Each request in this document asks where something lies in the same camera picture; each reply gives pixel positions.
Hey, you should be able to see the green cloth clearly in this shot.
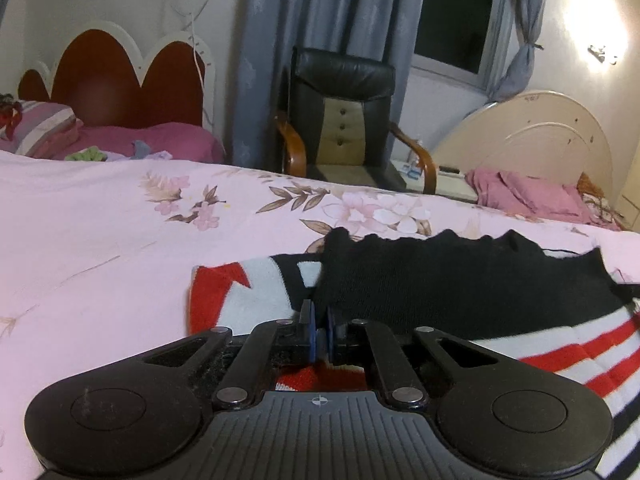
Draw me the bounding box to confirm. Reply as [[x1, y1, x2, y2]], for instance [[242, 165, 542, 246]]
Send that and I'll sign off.
[[65, 145, 109, 162]]

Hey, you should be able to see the pink floral bed sheet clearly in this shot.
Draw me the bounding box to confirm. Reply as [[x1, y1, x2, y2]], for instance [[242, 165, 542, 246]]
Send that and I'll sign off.
[[0, 149, 640, 480]]

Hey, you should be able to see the light blue cloth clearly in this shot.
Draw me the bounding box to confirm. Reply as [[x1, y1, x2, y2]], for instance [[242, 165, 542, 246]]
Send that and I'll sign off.
[[131, 139, 174, 161]]

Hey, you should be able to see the magenta bedding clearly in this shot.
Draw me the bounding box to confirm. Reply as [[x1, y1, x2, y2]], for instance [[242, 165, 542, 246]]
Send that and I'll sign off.
[[75, 121, 227, 164]]

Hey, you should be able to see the striped knit sweater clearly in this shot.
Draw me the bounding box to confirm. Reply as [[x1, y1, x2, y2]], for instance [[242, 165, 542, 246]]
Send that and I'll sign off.
[[189, 227, 640, 480]]

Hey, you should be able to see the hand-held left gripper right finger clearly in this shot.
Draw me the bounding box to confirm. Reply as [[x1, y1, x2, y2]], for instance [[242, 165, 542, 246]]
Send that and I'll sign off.
[[325, 309, 494, 409]]

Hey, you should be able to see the orange patterned cloth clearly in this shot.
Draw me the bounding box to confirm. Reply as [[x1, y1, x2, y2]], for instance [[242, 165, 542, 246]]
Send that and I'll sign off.
[[576, 172, 627, 230]]

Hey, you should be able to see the white hanging cable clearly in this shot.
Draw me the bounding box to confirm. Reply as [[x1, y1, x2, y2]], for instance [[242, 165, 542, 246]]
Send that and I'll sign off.
[[164, 0, 213, 128]]

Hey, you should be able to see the crumpled pink blanket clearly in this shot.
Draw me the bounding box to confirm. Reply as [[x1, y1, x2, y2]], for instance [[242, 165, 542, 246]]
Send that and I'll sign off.
[[465, 167, 597, 224]]

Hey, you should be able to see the white nightstand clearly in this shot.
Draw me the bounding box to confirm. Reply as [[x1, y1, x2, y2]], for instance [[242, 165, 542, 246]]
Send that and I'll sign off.
[[389, 157, 482, 204]]

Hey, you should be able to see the black leather office chair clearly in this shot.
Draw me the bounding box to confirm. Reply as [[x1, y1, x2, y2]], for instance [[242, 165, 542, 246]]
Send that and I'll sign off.
[[275, 47, 439, 194]]

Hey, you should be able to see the dark window with white frame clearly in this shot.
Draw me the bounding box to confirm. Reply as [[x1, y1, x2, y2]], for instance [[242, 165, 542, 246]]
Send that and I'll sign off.
[[411, 0, 515, 83]]

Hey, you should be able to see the grey-blue tied curtain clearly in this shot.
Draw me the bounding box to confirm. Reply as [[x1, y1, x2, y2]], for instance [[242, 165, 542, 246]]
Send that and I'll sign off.
[[486, 0, 544, 107]]

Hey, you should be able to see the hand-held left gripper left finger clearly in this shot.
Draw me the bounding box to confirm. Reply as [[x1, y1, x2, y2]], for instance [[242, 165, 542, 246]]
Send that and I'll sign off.
[[135, 300, 317, 410]]

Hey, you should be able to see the grey-blue wide curtain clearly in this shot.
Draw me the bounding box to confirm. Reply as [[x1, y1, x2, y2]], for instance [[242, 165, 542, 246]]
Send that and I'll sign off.
[[231, 0, 427, 173]]

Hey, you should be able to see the bright wall lamp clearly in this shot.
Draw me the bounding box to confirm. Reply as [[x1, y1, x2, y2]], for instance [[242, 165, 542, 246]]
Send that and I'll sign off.
[[587, 43, 619, 65]]

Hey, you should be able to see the cream arched headboard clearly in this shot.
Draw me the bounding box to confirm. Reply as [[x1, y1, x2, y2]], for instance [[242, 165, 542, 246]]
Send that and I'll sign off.
[[430, 90, 614, 212]]

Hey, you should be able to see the pink striped pillow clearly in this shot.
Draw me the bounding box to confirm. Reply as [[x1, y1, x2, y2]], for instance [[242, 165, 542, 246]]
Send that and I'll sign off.
[[0, 100, 84, 159]]

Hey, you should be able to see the red heart-shaped headboard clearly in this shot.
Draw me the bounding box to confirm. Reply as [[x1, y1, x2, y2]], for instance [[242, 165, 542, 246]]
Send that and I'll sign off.
[[17, 20, 219, 132]]

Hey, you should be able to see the red and dark cloth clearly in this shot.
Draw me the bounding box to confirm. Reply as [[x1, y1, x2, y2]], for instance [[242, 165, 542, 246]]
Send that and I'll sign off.
[[0, 92, 24, 142]]

